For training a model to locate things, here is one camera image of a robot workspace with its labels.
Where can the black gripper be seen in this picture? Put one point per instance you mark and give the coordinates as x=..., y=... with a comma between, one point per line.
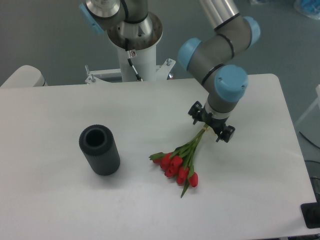
x=218, y=125

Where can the red tulip bouquet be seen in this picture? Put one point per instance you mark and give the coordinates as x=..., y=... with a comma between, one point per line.
x=179, y=163

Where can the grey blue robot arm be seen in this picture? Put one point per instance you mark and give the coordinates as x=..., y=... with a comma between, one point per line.
x=206, y=61

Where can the white furniture at right edge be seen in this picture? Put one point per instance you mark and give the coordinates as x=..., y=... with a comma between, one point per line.
x=310, y=118

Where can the dark grey ribbed vase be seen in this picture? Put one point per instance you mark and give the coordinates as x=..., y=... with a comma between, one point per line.
x=98, y=145

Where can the black clamp at table edge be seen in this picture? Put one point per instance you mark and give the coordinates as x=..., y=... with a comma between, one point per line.
x=311, y=214

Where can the blue plastic bag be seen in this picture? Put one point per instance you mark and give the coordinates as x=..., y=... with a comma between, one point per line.
x=309, y=8

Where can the white chair back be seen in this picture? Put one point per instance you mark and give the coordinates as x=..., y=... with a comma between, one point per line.
x=25, y=76

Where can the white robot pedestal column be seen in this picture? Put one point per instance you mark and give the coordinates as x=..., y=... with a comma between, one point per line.
x=136, y=46

